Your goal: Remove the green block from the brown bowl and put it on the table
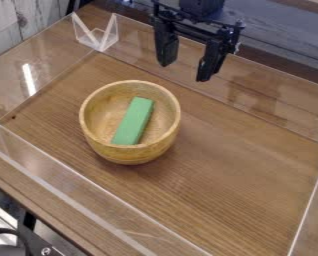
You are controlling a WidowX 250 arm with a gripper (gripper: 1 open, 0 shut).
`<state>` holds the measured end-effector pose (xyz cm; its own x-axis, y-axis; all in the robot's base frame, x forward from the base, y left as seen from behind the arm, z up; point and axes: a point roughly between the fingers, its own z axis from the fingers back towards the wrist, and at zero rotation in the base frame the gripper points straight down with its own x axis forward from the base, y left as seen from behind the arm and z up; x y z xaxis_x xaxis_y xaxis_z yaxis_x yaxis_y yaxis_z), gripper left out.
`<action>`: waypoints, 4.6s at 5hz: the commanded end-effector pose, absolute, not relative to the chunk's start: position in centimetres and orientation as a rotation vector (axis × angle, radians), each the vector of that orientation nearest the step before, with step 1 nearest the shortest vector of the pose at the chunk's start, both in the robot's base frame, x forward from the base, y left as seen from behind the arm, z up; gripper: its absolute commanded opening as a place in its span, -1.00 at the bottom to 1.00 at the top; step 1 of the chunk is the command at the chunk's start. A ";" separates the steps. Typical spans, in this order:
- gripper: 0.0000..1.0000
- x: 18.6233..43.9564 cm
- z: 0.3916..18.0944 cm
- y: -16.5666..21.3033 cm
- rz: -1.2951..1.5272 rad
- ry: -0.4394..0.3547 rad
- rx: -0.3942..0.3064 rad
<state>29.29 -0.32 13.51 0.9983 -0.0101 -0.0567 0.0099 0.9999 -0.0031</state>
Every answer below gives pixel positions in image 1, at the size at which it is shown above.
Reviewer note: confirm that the black table leg bracket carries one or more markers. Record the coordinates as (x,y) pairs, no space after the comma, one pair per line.
(39,246)

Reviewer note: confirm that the green rectangular block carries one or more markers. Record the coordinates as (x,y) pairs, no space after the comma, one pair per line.
(134,122)

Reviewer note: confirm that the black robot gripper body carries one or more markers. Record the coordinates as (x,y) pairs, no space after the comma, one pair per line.
(198,19)

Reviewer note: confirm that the clear acrylic enclosure walls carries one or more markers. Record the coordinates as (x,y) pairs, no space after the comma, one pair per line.
(232,192)

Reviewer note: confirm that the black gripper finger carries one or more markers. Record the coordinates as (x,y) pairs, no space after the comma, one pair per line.
(166,42)
(212,61)

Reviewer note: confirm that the clear acrylic corner bracket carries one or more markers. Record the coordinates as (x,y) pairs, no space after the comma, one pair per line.
(97,38)

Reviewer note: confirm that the light wooden bowl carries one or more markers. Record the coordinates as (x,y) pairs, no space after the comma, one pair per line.
(102,112)

